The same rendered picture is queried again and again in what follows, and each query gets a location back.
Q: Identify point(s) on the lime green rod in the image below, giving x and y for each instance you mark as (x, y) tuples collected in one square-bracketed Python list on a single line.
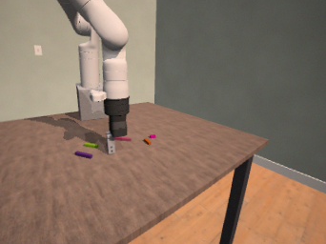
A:
[(91, 145)]

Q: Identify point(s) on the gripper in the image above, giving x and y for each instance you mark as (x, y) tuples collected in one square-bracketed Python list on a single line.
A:
[(116, 104)]

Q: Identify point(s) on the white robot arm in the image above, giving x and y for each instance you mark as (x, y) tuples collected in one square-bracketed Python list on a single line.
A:
[(113, 34)]

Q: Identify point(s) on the purple rod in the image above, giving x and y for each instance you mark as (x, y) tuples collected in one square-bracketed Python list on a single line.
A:
[(83, 154)]

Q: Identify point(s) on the orange rod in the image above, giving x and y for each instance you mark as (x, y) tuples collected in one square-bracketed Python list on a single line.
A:
[(147, 141)]

